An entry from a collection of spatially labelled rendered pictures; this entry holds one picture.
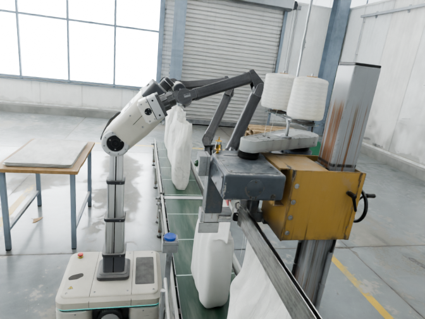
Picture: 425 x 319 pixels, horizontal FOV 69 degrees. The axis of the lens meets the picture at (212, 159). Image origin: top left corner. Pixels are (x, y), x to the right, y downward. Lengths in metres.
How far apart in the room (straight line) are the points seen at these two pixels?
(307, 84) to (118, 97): 7.84
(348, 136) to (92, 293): 1.73
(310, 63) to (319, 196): 8.74
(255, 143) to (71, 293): 1.51
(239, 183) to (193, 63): 7.79
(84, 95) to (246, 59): 4.49
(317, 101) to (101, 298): 1.70
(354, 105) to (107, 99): 7.92
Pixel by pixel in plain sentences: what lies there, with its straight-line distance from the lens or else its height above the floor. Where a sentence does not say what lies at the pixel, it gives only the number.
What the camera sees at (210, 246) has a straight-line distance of 1.70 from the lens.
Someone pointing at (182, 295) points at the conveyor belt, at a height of 0.38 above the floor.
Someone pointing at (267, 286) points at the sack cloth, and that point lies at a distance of 1.17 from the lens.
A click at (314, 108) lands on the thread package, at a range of 1.23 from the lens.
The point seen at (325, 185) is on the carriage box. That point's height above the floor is 1.28.
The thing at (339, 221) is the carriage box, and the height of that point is 1.12.
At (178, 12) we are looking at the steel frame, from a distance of 8.41.
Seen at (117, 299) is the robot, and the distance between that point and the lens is 2.19.
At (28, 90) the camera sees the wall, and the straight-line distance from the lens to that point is 9.26.
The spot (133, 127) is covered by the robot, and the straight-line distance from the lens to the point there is 1.76.
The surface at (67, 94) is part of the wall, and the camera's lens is 9.03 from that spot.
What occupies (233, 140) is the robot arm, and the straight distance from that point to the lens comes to 1.58.
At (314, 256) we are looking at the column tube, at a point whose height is 0.90.
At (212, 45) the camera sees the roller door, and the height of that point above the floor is 2.18.
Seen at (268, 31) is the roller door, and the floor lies 2.74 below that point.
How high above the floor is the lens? 1.69
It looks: 17 degrees down
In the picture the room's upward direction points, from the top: 7 degrees clockwise
